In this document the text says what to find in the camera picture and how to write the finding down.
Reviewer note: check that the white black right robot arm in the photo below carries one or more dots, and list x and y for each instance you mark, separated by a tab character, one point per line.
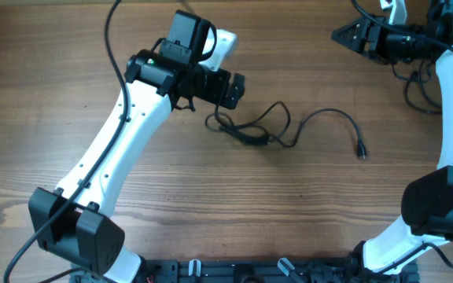
426	220

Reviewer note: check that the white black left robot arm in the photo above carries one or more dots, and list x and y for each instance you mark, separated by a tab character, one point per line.
74	220

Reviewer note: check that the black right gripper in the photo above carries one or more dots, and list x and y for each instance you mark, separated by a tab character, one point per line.
373	49

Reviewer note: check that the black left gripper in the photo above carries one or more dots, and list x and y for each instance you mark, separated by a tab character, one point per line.
217	93

